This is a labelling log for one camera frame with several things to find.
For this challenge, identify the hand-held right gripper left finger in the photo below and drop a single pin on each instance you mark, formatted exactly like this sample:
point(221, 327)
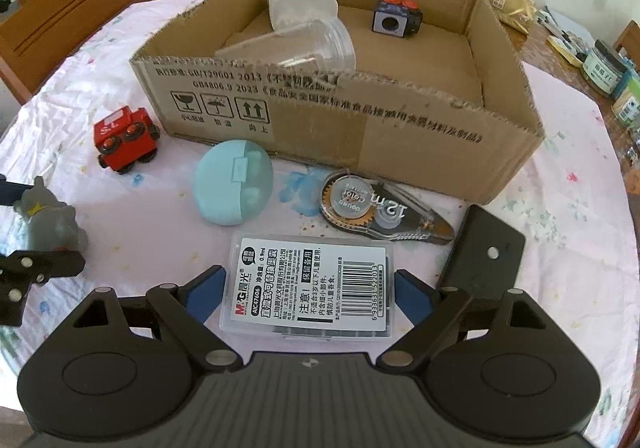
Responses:
point(205, 295)

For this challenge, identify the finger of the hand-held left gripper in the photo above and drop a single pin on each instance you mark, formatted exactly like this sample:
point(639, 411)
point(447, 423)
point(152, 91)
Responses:
point(20, 278)
point(7, 190)

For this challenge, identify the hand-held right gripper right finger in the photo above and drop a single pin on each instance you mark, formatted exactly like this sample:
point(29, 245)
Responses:
point(415, 295)

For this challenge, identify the grey toy figure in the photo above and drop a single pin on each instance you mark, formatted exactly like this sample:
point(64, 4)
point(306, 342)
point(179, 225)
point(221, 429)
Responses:
point(55, 228)

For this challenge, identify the clear labelled plastic case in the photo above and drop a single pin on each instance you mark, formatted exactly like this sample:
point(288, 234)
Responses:
point(310, 278)

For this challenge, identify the brown cardboard box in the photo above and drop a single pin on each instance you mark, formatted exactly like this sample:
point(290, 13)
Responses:
point(400, 138)

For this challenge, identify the clear plastic cup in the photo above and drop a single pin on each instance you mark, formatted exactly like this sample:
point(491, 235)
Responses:
point(325, 46)

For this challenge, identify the black cube toy red buttons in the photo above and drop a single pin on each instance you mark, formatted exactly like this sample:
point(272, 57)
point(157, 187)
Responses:
point(405, 23)

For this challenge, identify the white frosted plastic container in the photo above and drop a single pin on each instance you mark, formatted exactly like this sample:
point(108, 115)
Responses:
point(300, 3)

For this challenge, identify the clear correction tape dispenser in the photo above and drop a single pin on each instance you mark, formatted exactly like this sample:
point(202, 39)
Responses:
point(350, 203)

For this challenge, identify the light blue round case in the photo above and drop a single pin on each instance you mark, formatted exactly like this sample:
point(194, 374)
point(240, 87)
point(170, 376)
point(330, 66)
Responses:
point(220, 183)

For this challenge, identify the red toy train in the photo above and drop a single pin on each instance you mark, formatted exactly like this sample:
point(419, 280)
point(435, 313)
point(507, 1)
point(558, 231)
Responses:
point(125, 138)

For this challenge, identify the pink floral tablecloth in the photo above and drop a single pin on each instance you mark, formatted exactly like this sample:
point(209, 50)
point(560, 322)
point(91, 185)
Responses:
point(575, 228)

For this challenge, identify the wooden chair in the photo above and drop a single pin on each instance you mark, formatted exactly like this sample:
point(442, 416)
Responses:
point(75, 13)
point(631, 36)

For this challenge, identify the small green-lid jar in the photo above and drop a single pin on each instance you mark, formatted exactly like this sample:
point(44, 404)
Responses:
point(627, 111)

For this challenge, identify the dark-lid jar white label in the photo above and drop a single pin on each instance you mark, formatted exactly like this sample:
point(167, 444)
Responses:
point(602, 71)

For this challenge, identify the pile of papers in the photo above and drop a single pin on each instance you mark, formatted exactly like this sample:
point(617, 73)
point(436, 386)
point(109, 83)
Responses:
point(560, 33)

